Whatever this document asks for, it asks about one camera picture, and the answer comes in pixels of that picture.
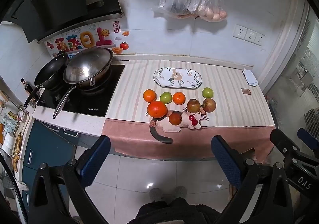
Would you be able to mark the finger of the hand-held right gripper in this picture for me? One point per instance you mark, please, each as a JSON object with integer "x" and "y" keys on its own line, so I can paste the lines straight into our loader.
{"x": 281, "y": 140}
{"x": 307, "y": 138}

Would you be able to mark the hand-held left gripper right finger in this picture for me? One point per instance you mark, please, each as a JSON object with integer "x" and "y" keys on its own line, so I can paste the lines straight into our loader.
{"x": 225, "y": 159}

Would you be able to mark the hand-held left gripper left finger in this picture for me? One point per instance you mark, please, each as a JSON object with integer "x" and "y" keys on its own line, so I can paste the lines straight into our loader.
{"x": 97, "y": 159}

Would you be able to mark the green apple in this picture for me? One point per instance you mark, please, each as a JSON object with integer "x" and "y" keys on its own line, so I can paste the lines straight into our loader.
{"x": 207, "y": 92}
{"x": 166, "y": 97}

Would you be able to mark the small orange tangerine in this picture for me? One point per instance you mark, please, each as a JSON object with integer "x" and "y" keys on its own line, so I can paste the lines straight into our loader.
{"x": 178, "y": 98}
{"x": 149, "y": 95}

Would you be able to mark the large orange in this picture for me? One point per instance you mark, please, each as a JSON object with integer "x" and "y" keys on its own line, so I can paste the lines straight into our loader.
{"x": 157, "y": 109}

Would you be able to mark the floral oval plate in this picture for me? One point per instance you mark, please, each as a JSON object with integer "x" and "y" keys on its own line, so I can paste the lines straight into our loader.
{"x": 164, "y": 79}

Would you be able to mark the red cherry tomato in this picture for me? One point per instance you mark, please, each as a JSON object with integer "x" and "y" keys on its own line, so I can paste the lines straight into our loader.
{"x": 195, "y": 121}
{"x": 192, "y": 117}

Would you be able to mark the blue cabinet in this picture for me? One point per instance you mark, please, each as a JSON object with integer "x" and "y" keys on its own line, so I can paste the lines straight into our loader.
{"x": 47, "y": 144}

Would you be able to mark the black gas cooktop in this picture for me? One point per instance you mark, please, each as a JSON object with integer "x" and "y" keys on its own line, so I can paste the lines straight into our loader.
{"x": 99, "y": 99}

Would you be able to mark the small brown square coaster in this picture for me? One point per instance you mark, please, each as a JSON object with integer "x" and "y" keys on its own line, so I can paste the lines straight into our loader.
{"x": 246, "y": 91}

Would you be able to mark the white cloth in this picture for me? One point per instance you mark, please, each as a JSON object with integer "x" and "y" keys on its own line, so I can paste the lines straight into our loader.
{"x": 250, "y": 77}

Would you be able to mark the person's dark clothing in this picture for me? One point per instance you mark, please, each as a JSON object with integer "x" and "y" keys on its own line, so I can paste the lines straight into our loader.
{"x": 174, "y": 211}

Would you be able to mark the glass sliding door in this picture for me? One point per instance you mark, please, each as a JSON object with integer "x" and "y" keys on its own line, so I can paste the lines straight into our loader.
{"x": 299, "y": 64}

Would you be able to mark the yellow banana bunch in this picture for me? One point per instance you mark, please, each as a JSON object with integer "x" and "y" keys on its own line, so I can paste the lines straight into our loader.
{"x": 17, "y": 149}

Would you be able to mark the striped cat-print table mat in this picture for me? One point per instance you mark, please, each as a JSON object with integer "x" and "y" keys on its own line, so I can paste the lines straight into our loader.
{"x": 224, "y": 77}

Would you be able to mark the steel wok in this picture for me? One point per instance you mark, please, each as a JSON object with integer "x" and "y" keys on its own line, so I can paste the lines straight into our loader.
{"x": 87, "y": 64}

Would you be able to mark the black frying pan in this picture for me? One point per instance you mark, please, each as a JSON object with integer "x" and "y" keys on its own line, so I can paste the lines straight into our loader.
{"x": 49, "y": 72}

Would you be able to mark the dark bottle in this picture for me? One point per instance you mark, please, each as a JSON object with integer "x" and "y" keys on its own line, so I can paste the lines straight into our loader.
{"x": 26, "y": 85}

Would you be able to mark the plastic bag of eggs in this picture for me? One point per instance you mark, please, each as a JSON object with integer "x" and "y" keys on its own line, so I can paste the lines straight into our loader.
{"x": 211, "y": 7}

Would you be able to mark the white wall socket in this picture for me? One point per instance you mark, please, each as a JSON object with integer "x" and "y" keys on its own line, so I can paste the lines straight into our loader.
{"x": 250, "y": 35}
{"x": 240, "y": 31}
{"x": 260, "y": 39}

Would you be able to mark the colourful wall sticker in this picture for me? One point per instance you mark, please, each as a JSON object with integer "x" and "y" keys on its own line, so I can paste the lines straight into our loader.
{"x": 87, "y": 39}

